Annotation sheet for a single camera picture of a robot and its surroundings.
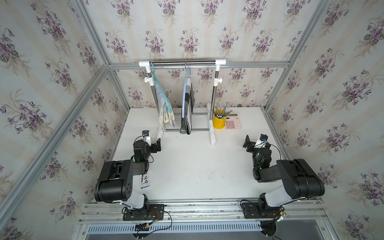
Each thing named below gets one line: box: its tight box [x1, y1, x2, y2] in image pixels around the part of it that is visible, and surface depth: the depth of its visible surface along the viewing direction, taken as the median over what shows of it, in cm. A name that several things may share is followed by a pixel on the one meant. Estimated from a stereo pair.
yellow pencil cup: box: [212, 115, 227, 130], surface depth 108 cm
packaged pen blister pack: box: [140, 172, 150, 189], surface depth 84 cm
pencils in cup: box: [212, 101, 233, 119], surface depth 106 cm
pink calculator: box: [225, 111, 242, 130], surface depth 110 cm
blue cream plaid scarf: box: [154, 79, 176, 128], surface depth 88 cm
